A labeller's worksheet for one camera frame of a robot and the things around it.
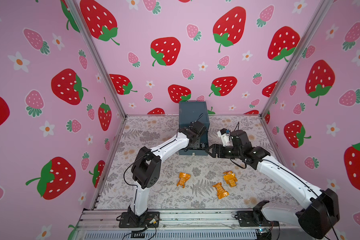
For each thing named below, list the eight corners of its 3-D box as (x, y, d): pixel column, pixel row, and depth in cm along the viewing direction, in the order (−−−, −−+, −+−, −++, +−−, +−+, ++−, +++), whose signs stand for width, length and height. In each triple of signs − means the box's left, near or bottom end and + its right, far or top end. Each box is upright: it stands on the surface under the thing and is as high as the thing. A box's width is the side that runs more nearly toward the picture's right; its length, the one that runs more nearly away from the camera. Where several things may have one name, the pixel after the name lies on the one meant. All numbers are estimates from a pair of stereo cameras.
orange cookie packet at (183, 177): (175, 185, 87) (175, 184, 86) (179, 173, 92) (179, 171, 91) (186, 188, 86) (186, 187, 84) (190, 175, 91) (190, 174, 89)
